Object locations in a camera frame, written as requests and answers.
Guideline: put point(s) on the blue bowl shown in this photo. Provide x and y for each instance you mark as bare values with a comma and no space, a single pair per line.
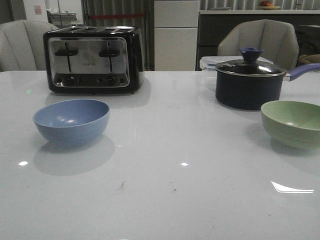
72,122

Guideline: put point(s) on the green bowl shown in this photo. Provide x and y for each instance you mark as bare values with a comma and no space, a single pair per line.
295,124

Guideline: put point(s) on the clear plastic food container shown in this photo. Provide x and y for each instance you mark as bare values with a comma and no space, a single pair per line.
208,69

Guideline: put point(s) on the dark blue saucepan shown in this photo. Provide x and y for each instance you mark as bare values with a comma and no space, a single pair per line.
251,92

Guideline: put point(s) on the white refrigerator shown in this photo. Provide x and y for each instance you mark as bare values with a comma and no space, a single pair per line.
175,34

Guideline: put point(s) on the black and silver toaster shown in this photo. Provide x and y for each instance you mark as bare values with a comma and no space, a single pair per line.
94,60

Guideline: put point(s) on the glass pot lid blue knob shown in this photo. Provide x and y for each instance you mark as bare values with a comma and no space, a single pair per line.
249,65

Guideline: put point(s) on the dark kitchen counter cabinet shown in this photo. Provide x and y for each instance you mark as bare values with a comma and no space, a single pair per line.
214,26

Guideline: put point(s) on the metal rack in background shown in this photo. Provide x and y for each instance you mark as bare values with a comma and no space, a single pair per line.
62,18

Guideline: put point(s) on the beige chair on right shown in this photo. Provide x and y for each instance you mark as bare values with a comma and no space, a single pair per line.
277,39

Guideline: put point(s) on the beige chair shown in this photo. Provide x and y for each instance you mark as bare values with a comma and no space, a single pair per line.
277,39
22,45

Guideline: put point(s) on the fruit bowl on counter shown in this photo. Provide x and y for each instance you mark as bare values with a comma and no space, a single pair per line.
267,5

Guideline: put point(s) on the beige chair on left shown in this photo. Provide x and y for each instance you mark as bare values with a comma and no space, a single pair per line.
22,45

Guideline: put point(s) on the brown object at right edge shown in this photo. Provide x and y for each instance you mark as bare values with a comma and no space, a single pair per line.
309,59

